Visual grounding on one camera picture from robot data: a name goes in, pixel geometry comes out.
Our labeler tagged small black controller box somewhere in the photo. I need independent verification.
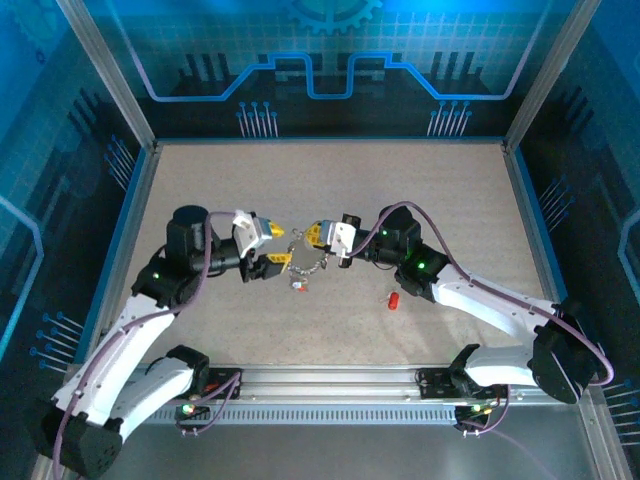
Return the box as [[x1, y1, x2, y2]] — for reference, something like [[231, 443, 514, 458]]
[[454, 403, 494, 426], [175, 402, 211, 421]]

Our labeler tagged grey metal front plate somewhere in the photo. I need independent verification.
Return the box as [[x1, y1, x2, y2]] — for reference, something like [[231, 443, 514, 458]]
[[99, 424, 601, 480]]

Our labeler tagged aluminium side rail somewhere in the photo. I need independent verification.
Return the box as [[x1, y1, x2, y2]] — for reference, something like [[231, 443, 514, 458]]
[[501, 142, 634, 480], [29, 142, 162, 480]]

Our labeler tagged aluminium back rail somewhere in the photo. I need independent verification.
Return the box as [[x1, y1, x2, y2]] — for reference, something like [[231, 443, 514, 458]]
[[154, 138, 507, 148]]

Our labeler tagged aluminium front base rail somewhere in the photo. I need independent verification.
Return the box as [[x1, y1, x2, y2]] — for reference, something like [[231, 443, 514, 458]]
[[132, 363, 576, 404]]

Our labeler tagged slotted grey cable duct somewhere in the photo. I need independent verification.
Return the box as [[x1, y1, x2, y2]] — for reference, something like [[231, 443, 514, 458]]
[[149, 407, 459, 426]]

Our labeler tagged aluminium frame post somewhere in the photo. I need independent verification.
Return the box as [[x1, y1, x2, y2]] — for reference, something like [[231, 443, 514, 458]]
[[503, 0, 603, 151], [55, 0, 160, 151]]

